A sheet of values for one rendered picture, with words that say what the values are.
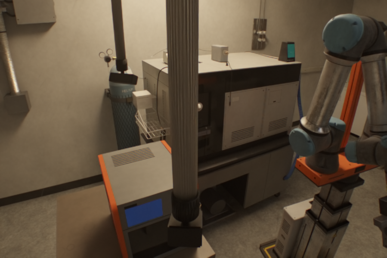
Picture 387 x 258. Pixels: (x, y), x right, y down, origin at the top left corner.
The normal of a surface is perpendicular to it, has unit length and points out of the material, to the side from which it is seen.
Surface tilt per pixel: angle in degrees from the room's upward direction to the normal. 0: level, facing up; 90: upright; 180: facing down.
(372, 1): 90
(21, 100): 90
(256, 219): 0
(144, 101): 90
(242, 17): 90
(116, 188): 0
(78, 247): 0
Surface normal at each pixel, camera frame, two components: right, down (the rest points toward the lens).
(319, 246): -0.95, 0.11
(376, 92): -0.69, 0.15
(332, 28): -0.88, 0.05
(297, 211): 0.00, -0.93
